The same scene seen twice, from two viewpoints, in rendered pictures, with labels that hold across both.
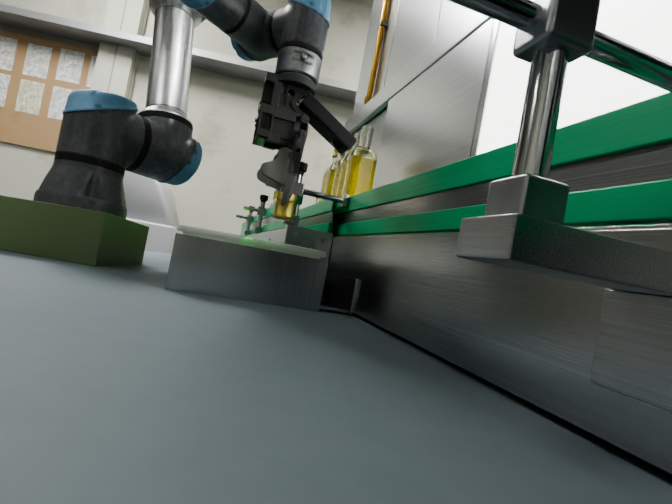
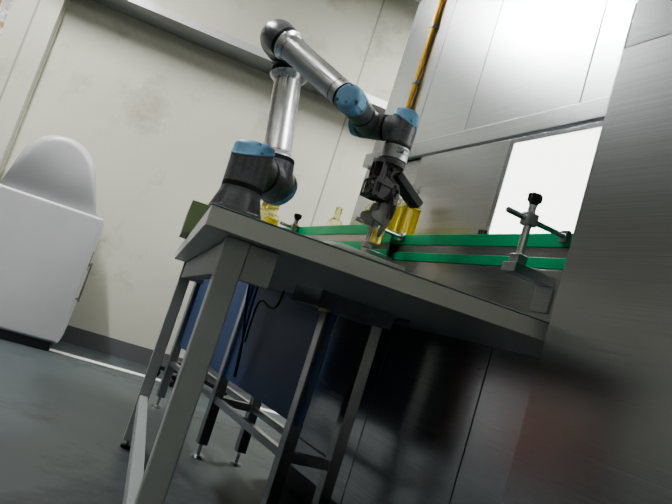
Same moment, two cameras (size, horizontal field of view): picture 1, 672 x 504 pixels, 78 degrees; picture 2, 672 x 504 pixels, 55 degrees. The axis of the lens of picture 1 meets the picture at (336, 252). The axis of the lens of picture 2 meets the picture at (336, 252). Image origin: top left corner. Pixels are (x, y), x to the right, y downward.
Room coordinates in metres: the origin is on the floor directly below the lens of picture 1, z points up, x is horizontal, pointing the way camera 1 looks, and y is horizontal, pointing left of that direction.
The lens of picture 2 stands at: (-1.01, 0.45, 0.61)
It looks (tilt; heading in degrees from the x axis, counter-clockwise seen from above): 7 degrees up; 351
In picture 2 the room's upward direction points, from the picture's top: 18 degrees clockwise
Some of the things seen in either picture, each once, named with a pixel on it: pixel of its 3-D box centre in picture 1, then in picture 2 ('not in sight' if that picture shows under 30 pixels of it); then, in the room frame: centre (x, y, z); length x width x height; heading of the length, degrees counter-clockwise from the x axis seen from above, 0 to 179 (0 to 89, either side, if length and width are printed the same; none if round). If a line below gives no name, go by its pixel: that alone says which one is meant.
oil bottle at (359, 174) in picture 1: (355, 194); (402, 232); (0.92, -0.02, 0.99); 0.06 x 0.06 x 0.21; 16
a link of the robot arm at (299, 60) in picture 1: (298, 70); (395, 155); (0.70, 0.12, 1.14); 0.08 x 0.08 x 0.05
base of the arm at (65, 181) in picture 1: (86, 187); (237, 203); (0.78, 0.49, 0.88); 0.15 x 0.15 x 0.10
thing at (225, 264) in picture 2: not in sight; (169, 386); (0.78, 0.50, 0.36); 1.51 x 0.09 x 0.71; 6
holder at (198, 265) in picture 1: (262, 273); not in sight; (0.68, 0.11, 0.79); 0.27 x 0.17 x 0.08; 107
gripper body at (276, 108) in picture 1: (285, 115); (384, 181); (0.70, 0.13, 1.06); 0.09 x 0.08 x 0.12; 107
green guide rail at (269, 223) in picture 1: (256, 224); (267, 237); (1.68, 0.34, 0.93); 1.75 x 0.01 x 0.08; 17
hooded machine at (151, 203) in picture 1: (135, 248); (42, 238); (3.46, 1.66, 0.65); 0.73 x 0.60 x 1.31; 96
